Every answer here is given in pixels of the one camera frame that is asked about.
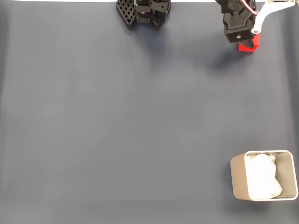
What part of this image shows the red cube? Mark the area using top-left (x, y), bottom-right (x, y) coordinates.
top-left (238, 33), bottom-right (261, 54)

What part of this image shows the beige metal box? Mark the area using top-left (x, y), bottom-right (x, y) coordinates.
top-left (230, 150), bottom-right (299, 202)

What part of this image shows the white crumpled paper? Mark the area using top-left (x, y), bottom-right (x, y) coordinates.
top-left (245, 153), bottom-right (283, 199)

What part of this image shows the blue-grey table mat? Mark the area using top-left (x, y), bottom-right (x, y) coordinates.
top-left (0, 1), bottom-right (299, 224)

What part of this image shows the red white black servo wire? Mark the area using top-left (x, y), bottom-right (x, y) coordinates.
top-left (240, 0), bottom-right (260, 16)

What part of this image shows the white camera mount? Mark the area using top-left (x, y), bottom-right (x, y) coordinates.
top-left (251, 0), bottom-right (295, 34)

